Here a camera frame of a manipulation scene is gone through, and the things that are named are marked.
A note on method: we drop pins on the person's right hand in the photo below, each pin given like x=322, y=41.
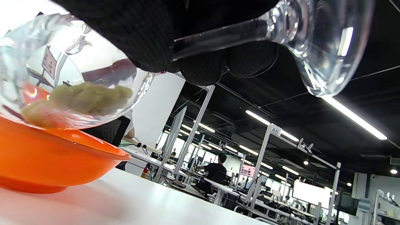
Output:
x=131, y=28

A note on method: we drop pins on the clear wine glass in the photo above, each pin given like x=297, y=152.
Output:
x=315, y=40

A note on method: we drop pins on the yellowish food lumps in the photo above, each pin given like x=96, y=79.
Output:
x=90, y=97

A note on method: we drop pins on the black mesh office chair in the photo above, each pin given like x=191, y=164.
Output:
x=107, y=131

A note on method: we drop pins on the white panel board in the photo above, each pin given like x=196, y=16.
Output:
x=176, y=131

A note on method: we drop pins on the white workbench table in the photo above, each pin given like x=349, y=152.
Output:
x=147, y=157
x=218, y=187

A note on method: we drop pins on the red fire extinguisher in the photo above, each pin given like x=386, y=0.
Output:
x=145, y=172

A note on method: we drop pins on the orange plastic bowl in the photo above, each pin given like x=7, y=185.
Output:
x=47, y=156

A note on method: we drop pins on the pink lit screen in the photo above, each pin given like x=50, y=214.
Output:
x=248, y=171

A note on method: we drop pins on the row of ceiling light strips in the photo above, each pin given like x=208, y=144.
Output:
x=353, y=117

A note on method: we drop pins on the bright computer monitor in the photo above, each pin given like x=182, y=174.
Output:
x=311, y=193

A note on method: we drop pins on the white numbered metal frame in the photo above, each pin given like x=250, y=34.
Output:
x=264, y=156

